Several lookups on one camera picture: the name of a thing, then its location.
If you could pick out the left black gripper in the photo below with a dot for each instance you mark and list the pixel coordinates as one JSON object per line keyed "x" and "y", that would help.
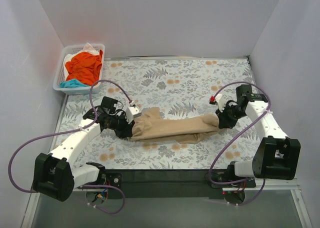
{"x": 125, "y": 130}

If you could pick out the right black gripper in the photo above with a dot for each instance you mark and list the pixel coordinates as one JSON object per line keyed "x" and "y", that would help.
{"x": 224, "y": 120}

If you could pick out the beige t shirt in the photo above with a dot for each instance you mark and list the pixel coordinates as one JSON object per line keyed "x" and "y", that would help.
{"x": 150, "y": 127}

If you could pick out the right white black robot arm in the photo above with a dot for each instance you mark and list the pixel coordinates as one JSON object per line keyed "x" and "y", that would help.
{"x": 277, "y": 154}

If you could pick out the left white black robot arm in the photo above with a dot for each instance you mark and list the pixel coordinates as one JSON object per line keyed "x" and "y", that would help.
{"x": 54, "y": 174}

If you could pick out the floral patterned table mat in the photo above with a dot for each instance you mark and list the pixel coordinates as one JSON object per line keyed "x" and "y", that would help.
{"x": 180, "y": 88}

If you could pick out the teal t shirt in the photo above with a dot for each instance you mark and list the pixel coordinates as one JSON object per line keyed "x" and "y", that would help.
{"x": 72, "y": 83}

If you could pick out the orange t shirt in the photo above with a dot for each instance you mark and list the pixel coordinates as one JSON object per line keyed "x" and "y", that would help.
{"x": 84, "y": 67}

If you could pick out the white plastic laundry basket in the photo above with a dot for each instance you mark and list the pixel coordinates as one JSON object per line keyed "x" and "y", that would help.
{"x": 67, "y": 53}

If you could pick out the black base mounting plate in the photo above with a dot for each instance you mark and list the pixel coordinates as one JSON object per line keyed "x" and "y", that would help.
{"x": 170, "y": 183}

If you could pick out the white t shirt in basket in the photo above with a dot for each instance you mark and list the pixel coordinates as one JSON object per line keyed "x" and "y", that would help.
{"x": 90, "y": 49}

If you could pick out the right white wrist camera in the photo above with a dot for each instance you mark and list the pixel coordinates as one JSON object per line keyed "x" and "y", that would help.
{"x": 218, "y": 100}

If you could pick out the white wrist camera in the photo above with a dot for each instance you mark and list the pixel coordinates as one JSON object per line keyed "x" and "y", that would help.
{"x": 218, "y": 100}
{"x": 132, "y": 112}

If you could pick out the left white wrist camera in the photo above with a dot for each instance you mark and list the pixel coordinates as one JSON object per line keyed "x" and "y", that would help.
{"x": 132, "y": 112}

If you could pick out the aluminium frame rail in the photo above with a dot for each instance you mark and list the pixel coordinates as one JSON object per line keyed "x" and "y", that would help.
{"x": 175, "y": 199}

